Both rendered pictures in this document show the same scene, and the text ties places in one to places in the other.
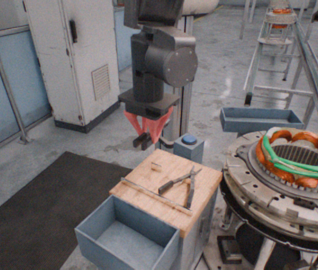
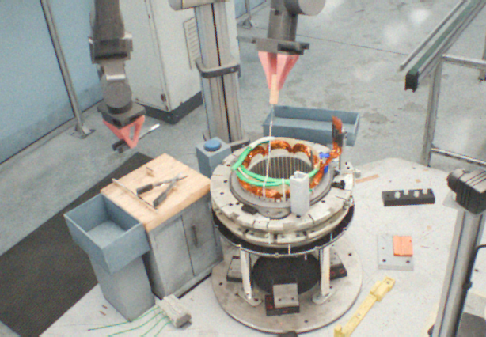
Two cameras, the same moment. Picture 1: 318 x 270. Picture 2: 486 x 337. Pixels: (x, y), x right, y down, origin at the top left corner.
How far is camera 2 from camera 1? 0.82 m
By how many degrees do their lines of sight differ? 14
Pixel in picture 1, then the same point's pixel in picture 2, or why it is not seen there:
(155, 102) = (120, 114)
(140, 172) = (135, 176)
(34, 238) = (79, 269)
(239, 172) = (217, 180)
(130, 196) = (116, 195)
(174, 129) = (218, 130)
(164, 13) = (113, 51)
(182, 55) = (115, 87)
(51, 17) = not seen: outside the picture
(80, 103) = (164, 73)
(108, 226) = (101, 223)
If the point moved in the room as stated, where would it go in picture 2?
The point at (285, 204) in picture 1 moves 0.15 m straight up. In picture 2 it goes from (233, 209) to (225, 150)
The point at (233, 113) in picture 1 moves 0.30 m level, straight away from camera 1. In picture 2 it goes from (290, 114) to (333, 70)
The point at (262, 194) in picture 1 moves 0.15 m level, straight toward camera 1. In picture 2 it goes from (221, 200) to (168, 238)
